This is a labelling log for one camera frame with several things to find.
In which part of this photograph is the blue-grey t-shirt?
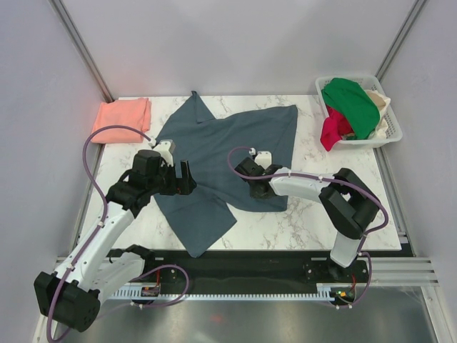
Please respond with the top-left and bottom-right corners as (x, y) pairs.
(154, 92), (298, 258)

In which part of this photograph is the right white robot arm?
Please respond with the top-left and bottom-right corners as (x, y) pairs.
(233, 157), (381, 282)

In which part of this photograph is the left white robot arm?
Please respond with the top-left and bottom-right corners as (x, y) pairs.
(34, 140), (196, 332)

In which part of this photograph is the folded salmon pink t-shirt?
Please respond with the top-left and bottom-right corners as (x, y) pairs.
(91, 98), (151, 144)

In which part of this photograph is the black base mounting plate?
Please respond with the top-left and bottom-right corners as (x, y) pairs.
(140, 250), (368, 296)

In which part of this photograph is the magenta red t-shirt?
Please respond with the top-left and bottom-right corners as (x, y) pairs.
(320, 105), (354, 151)

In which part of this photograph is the green t-shirt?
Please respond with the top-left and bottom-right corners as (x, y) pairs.
(321, 78), (381, 140)

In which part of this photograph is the white plastic laundry basket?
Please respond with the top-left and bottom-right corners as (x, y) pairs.
(315, 75), (403, 149)

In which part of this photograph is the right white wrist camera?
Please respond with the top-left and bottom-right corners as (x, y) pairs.
(249, 147), (272, 169)

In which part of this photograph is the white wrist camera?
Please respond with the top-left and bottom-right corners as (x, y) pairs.
(249, 147), (272, 169)
(149, 139), (176, 167)

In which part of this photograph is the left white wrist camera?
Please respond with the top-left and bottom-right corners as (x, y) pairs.
(149, 139), (176, 167)

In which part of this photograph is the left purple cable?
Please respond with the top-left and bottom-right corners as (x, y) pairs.
(44, 125), (154, 342)

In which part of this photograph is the white slotted cable duct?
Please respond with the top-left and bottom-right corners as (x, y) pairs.
(109, 283), (346, 302)

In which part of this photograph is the aluminium front rail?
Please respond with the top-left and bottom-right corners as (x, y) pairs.
(56, 250), (437, 288)

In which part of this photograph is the left aluminium frame post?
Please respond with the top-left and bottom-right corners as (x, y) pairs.
(49, 0), (114, 103)

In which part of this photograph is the aluminium frame post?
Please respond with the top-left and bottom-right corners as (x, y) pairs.
(49, 0), (114, 103)
(375, 0), (428, 81)

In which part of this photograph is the right aluminium frame post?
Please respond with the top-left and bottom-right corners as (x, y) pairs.
(375, 0), (428, 81)

